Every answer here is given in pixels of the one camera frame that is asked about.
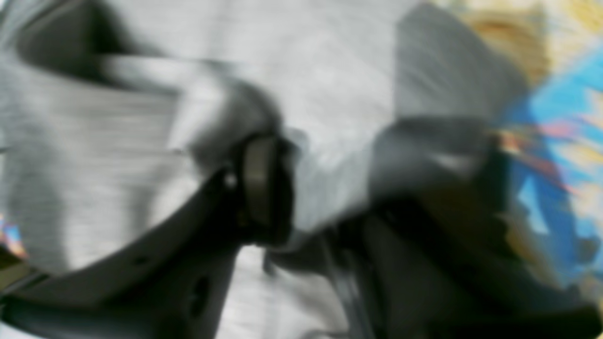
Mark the colourful patterned tablecloth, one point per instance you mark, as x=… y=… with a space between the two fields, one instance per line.
x=556 y=117

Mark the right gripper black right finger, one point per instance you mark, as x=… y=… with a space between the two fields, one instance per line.
x=434 y=262

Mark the grey T-shirt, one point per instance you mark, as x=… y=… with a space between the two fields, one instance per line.
x=220 y=169

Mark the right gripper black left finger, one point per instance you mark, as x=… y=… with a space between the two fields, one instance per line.
x=172 y=282

